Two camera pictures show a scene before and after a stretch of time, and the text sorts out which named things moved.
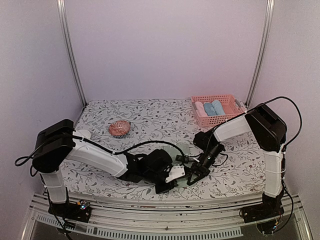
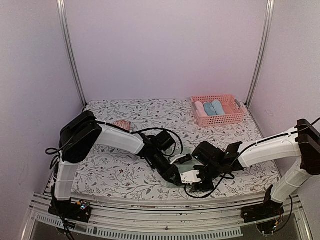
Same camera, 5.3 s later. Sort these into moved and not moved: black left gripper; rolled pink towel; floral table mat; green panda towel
Moved: black left gripper
Not moved: rolled pink towel; floral table mat; green panda towel
